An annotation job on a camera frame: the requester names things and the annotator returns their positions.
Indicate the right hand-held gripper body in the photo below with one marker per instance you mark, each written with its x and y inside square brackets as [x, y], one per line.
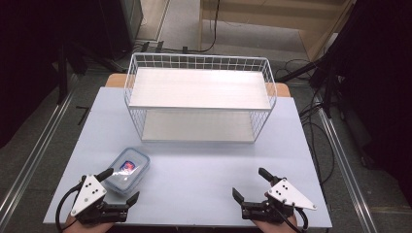
[275, 202]

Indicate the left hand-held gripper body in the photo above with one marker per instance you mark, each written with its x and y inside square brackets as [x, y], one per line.
[92, 197]

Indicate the clear plastic lidded container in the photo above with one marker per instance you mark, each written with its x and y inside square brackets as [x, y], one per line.
[127, 170]

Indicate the person's right hand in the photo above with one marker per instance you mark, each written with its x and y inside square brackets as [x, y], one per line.
[275, 226]

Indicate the person's left hand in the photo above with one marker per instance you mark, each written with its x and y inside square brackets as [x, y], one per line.
[85, 226]

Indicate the light blue table mat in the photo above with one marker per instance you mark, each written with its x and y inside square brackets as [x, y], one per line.
[194, 181]

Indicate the wooden table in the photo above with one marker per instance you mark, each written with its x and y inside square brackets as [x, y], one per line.
[116, 80]

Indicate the black tripod stand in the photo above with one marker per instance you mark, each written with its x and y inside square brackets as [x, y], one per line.
[324, 77]

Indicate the dark cabinet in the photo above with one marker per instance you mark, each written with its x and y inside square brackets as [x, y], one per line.
[123, 26]

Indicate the metal floor rail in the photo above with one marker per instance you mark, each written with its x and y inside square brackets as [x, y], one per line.
[32, 161]
[346, 171]

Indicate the wooden frame furniture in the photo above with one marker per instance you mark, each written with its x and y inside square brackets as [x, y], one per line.
[275, 19]

